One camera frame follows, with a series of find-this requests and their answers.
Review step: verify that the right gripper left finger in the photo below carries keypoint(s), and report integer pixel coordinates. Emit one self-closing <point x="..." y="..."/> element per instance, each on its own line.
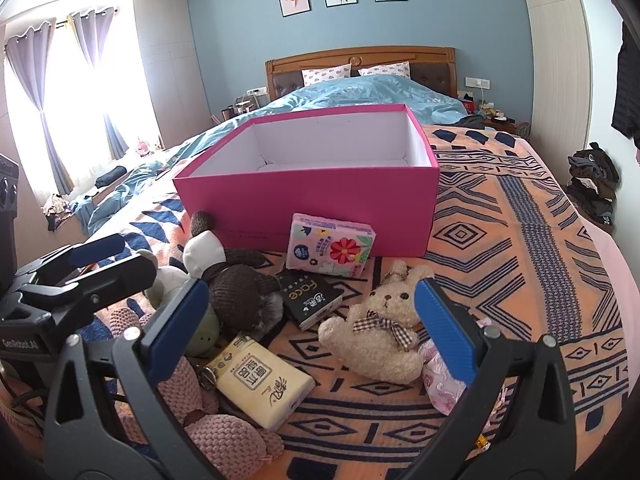
<point x="84" y="438"/>

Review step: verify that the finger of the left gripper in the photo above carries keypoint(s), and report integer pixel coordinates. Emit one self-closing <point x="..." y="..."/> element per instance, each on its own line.
<point x="115" y="272"/>
<point x="63" y="262"/>

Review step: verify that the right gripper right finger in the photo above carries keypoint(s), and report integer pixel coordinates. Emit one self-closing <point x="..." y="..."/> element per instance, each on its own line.
<point x="515" y="419"/>

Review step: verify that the brown white plush toy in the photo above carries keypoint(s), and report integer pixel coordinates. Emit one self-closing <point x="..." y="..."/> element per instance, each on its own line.
<point x="245" y="299"/>

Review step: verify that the pink knitted plush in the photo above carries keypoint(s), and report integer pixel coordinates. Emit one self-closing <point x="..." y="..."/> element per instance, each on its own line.
<point x="235" y="447"/>

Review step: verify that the yellow tissue pack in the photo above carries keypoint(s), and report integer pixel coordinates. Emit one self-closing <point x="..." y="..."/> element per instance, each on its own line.
<point x="261" y="385"/>

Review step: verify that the cream plush bunny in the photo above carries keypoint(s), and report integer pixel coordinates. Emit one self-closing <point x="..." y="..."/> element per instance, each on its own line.
<point x="377" y="338"/>

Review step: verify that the black face tissue pack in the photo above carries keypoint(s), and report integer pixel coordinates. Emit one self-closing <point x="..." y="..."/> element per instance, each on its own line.
<point x="308" y="298"/>

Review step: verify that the floral pink tissue pack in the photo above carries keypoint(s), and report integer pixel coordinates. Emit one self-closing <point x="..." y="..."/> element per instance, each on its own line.
<point x="329" y="247"/>

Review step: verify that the orange navy patterned blanket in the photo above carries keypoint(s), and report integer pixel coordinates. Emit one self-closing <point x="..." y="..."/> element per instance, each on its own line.
<point x="508" y="245"/>

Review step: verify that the left purple curtain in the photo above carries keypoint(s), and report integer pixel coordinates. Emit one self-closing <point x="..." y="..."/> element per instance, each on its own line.
<point x="28" y="56"/>

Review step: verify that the purple curtain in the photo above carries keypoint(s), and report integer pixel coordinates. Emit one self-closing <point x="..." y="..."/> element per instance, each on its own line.
<point x="28" y="56"/>
<point x="90" y="30"/>

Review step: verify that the right purple curtain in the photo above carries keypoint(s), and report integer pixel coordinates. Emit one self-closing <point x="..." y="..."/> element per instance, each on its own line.
<point x="90" y="30"/>

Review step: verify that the pile of dark clothes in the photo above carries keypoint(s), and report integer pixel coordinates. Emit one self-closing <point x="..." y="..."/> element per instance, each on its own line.
<point x="592" y="187"/>

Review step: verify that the pink cardboard box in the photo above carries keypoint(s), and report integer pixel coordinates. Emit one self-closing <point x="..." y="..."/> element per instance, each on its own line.
<point x="370" y="164"/>

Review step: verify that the left patterned pillow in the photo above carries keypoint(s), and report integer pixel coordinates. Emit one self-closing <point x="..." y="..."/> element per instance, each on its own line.
<point x="317" y="75"/>

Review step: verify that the patterned pillow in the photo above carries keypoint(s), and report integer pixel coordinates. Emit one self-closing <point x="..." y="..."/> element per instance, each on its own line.
<point x="317" y="75"/>
<point x="401" y="69"/>

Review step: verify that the blue duvet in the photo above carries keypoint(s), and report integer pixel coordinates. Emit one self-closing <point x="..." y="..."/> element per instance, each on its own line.
<point x="429" y="106"/>

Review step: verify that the black puffer jacket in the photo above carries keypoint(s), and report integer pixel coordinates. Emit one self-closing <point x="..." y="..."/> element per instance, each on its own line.
<point x="626" y="113"/>

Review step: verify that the right patterned pillow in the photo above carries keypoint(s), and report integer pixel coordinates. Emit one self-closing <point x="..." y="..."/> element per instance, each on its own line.
<point x="401" y="69"/>

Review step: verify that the wooden headboard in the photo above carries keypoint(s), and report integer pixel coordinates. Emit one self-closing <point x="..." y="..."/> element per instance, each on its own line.
<point x="433" y="67"/>

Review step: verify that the black camera box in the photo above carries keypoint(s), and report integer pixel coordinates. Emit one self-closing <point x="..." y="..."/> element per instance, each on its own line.
<point x="9" y="174"/>

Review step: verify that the white wall socket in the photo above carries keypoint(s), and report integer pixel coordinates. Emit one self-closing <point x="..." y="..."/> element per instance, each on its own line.
<point x="478" y="83"/>

